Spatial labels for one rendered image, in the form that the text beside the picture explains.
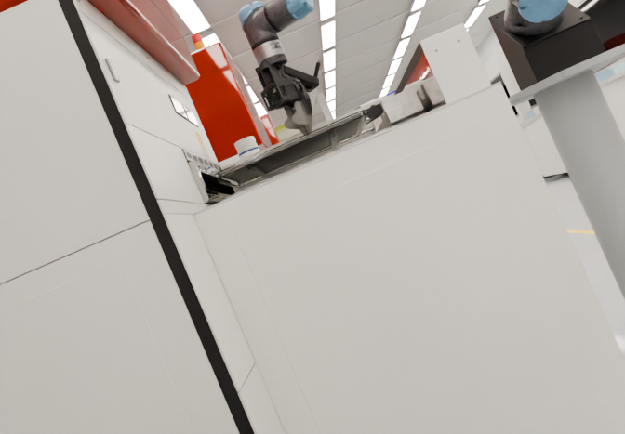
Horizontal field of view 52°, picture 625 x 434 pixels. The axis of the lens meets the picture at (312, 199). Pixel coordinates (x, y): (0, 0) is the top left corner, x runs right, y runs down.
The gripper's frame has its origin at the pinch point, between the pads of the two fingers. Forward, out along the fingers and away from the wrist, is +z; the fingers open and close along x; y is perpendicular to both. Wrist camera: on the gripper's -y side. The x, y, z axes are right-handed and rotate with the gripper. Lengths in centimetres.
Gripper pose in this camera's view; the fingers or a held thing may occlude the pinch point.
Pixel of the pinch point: (309, 131)
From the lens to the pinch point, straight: 167.0
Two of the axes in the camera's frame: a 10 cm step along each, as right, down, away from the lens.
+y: -7.1, 2.8, -6.5
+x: 5.9, -2.8, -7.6
